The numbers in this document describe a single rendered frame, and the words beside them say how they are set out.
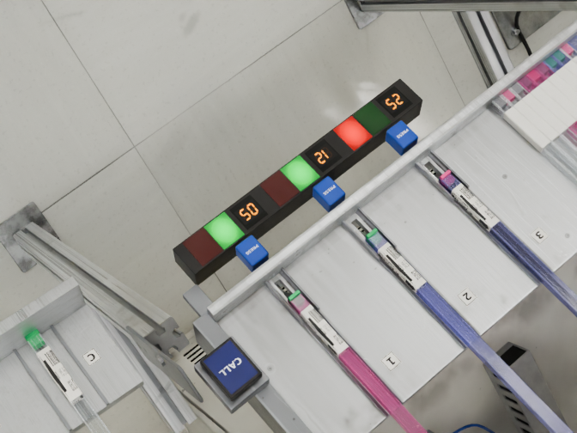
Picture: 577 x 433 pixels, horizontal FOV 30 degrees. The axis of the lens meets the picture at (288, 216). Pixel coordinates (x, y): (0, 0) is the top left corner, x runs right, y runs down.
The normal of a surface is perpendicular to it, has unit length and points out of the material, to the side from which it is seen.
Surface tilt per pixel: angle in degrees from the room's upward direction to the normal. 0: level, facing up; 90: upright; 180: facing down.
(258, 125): 0
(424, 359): 44
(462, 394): 0
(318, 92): 0
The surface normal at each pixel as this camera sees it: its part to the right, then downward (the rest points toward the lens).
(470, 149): 0.00, -0.43
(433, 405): 0.45, 0.16
